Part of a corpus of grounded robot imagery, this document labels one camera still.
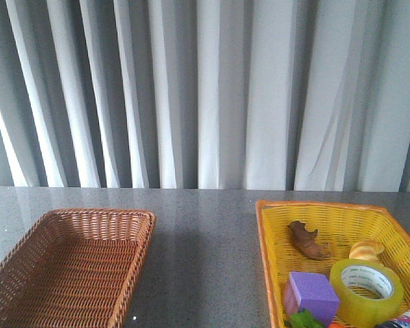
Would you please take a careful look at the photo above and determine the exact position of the yellow tape roll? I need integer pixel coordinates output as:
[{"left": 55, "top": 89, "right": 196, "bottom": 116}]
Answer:
[{"left": 329, "top": 259, "right": 404, "bottom": 327}]

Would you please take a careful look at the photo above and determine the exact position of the white pleated curtain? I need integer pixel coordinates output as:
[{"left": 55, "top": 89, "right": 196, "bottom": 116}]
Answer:
[{"left": 0, "top": 1, "right": 410, "bottom": 192}]

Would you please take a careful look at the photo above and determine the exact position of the brown toy animal figure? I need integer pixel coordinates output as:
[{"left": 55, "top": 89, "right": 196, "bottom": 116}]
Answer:
[{"left": 288, "top": 221, "right": 331, "bottom": 260}]

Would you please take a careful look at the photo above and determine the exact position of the yellow plastic woven basket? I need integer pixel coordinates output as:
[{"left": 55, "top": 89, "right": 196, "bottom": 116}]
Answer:
[{"left": 256, "top": 200, "right": 410, "bottom": 327}]

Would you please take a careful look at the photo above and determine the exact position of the purple foam cube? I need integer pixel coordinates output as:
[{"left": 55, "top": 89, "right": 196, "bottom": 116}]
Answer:
[{"left": 283, "top": 271, "right": 340, "bottom": 327}]

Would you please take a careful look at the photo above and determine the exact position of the brown wicker basket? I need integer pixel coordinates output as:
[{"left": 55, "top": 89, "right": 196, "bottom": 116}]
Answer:
[{"left": 0, "top": 208, "right": 156, "bottom": 327}]

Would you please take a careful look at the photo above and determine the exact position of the toy croissant bread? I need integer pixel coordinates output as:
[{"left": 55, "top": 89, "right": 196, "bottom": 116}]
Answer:
[{"left": 348, "top": 240, "right": 385, "bottom": 264}]

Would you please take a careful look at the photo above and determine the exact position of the green toy leaf vegetable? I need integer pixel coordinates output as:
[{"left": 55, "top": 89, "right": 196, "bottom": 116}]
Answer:
[{"left": 284, "top": 310, "right": 325, "bottom": 328}]

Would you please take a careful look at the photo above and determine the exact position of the orange toy carrot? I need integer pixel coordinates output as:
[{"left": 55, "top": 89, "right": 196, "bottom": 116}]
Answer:
[{"left": 328, "top": 323, "right": 347, "bottom": 328}]

